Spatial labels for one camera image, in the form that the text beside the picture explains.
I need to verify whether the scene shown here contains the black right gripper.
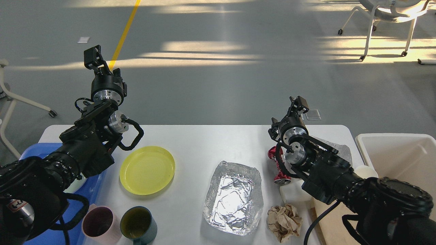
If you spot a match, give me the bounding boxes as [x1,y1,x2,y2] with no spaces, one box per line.
[268,96,310,143]

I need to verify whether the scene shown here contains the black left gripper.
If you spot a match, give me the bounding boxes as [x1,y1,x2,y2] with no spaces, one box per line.
[84,45,127,106]

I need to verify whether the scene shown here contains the pink ribbed mug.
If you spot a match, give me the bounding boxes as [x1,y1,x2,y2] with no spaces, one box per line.
[81,204,122,245]

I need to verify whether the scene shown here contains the dark teal ribbed mug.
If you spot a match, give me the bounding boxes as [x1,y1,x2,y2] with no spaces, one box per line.
[120,206,158,245]

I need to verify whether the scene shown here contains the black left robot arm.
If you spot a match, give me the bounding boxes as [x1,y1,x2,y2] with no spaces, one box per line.
[0,45,144,245]

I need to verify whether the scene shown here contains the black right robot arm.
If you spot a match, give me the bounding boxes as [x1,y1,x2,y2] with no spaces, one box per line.
[268,96,436,245]

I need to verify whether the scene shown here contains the crushed red soda can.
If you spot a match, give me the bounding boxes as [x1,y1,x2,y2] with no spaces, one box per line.
[267,146,291,186]

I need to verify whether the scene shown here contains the white chair base left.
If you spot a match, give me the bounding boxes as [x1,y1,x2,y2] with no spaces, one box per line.
[0,59,58,160]

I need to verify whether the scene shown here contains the aluminium foil tray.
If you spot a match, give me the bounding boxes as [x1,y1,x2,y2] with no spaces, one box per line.
[203,161,264,236]

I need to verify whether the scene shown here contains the crumpled brown paper ball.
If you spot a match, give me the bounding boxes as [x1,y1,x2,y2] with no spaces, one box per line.
[267,203,302,244]

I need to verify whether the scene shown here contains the yellow plastic plate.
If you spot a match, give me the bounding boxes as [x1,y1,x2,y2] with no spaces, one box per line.
[119,146,175,195]

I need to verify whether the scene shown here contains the pale green plate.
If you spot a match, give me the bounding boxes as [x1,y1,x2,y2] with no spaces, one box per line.
[63,175,87,194]

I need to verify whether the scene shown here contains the white plastic bin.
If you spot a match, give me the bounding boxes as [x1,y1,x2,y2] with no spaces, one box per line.
[356,133,436,198]

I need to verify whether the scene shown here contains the white office chair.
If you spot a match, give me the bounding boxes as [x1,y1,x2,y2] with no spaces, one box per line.
[338,0,430,61]

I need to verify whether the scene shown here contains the wooden board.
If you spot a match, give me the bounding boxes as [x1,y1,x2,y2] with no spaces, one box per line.
[308,203,359,245]

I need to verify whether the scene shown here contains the blue plastic tray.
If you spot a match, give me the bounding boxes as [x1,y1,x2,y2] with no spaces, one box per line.
[20,143,107,245]

